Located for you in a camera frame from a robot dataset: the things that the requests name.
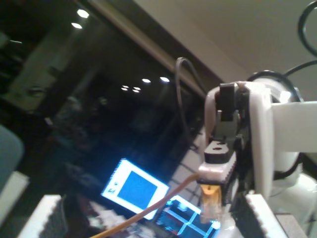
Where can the small computer monitor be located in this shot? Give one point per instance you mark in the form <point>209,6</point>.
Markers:
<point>183,218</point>

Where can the grey chair back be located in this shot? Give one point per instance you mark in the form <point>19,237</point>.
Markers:
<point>10,153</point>

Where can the large computer monitor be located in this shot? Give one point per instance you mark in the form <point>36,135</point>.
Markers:
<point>136,191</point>

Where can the dark glass window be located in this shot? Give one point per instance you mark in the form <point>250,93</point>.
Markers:
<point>99,111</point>

